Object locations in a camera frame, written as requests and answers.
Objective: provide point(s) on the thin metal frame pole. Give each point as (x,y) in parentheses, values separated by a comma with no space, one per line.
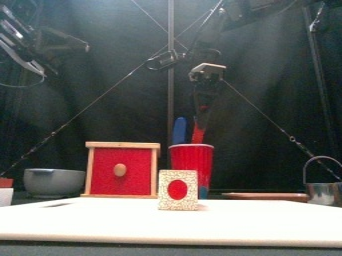
(170,100)

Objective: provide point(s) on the grey-blue bowl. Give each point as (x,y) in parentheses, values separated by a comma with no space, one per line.
(53,183)

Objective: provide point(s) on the toy sushi roll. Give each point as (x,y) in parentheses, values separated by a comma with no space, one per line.
(178,190)

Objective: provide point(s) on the red and white toy nigiri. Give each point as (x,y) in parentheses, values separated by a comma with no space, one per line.
(5,191)

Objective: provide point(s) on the flat brown wooden tray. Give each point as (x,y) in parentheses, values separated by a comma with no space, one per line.
(265,197)

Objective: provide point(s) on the dark metal frame post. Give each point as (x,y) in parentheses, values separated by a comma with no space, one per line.
(321,83)

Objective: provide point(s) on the red plastic toy knife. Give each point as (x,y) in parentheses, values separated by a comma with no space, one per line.
(198,135)

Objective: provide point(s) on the red plastic cup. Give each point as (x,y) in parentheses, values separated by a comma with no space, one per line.
(191,163)

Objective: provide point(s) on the blue plastic toy utensil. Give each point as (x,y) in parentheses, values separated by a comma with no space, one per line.
(179,131)

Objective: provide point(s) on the white cutting board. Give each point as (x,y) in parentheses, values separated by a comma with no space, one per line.
(168,223)

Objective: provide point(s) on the wooden box with red front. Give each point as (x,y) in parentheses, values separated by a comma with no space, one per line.
(120,166)

